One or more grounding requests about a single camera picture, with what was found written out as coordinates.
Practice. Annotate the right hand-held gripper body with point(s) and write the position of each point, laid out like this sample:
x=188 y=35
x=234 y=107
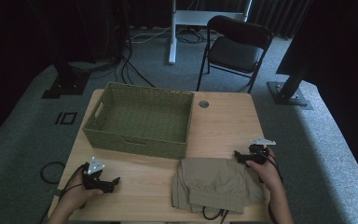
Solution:
x=258 y=152

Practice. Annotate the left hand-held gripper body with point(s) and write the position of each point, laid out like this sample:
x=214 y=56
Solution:
x=93 y=178

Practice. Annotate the khaki pants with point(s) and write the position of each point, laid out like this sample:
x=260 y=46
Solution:
x=211 y=183

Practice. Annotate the green woven basket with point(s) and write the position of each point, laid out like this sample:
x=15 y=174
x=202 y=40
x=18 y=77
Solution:
x=143 y=121

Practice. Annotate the person's right hand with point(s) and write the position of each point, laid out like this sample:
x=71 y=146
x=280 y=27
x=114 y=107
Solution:
x=267 y=174

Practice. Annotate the person's left hand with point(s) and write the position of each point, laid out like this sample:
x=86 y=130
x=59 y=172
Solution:
x=76 y=197

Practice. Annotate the black slanted stand with base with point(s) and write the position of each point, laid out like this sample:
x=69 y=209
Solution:
x=287 y=93

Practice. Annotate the black stand with square base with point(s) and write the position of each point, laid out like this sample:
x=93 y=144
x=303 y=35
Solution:
x=65 y=85

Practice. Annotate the black folding chair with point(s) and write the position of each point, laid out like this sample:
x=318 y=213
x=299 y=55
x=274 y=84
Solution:
x=234 y=53

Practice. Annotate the dark equipment rack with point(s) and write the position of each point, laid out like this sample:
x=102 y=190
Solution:
x=105 y=28

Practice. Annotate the white desk frame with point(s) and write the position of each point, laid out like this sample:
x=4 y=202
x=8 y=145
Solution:
x=172 y=46

